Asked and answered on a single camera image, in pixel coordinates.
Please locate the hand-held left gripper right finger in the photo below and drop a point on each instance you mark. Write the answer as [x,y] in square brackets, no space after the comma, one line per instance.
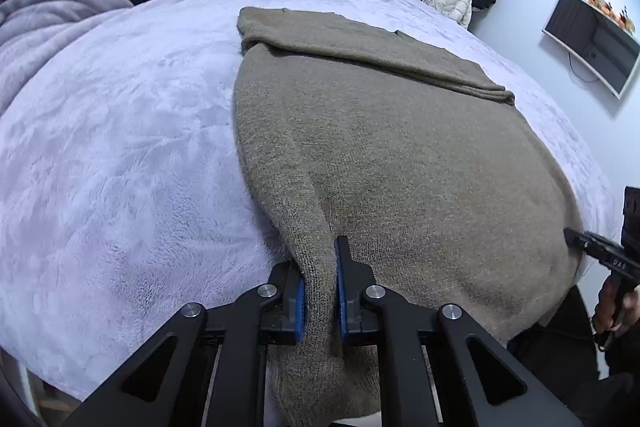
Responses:
[342,287]

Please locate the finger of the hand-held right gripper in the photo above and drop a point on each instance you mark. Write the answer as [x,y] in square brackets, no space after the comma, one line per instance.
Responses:
[602,254]

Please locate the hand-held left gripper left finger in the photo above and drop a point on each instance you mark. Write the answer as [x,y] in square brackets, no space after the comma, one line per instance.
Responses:
[299,307]

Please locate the brown knit sweater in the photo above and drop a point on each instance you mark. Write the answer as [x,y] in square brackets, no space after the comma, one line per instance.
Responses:
[400,157]

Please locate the person's right hand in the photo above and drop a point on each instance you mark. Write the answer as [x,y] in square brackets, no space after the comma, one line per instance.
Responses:
[601,307]

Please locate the person's dark clothing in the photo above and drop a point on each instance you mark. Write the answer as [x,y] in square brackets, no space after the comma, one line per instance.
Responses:
[560,357]

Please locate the orange decorations on screen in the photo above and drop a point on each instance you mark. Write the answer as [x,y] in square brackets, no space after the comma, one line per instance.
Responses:
[622,17]

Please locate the lavender fleece bed blanket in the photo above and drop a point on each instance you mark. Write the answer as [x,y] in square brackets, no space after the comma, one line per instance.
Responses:
[125,157]

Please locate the grey crumpled blanket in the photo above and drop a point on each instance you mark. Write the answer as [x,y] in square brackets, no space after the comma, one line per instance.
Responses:
[45,22]

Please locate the wall-mounted flat screen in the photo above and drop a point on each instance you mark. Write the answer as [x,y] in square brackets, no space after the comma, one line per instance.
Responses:
[595,42]

